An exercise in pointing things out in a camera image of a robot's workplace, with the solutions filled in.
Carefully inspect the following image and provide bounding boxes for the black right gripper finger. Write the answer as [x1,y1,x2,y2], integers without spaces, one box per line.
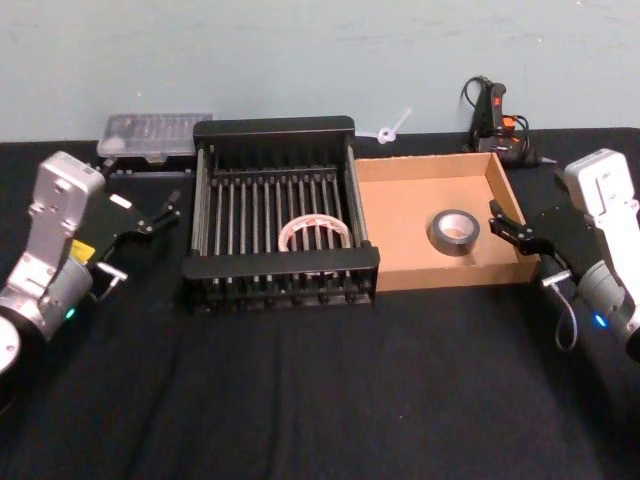
[489,219,539,254]
[488,198,531,237]

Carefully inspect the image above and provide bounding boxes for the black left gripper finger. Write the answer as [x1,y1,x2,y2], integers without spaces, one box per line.
[157,189,183,218]
[137,209,182,237]

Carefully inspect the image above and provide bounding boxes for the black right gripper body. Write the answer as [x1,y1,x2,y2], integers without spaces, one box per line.
[519,203,601,277]

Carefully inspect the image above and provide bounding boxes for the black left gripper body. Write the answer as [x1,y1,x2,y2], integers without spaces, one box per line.
[74,192,157,262]

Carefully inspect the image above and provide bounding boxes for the roll of silver tape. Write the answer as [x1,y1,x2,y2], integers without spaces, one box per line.
[426,208,482,258]

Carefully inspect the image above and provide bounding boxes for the clear plastic case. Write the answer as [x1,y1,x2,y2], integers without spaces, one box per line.
[95,112,215,179]

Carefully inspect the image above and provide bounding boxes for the shallow brown cardboard tray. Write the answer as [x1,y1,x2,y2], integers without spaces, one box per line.
[353,152,544,293]

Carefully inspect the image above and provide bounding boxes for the roll of white tape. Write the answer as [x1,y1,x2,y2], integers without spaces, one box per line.
[277,213,351,254]

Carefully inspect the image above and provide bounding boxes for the black rack with steel bars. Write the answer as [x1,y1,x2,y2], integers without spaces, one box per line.
[181,115,381,316]

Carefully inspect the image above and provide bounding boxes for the small white three-armed plastic piece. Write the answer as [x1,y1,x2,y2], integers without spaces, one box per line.
[362,107,414,146]

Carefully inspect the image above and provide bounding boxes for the black table cloth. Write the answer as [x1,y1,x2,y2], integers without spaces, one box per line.
[0,127,640,480]

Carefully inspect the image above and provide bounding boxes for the thin cable with silver plug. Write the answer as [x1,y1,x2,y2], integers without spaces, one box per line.
[541,272,582,352]
[92,262,129,302]

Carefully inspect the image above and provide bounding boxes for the black corded tool red switch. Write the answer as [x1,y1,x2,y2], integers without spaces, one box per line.
[460,75,557,169]

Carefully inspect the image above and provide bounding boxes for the plain pale wall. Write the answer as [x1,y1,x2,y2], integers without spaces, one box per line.
[0,0,640,147]

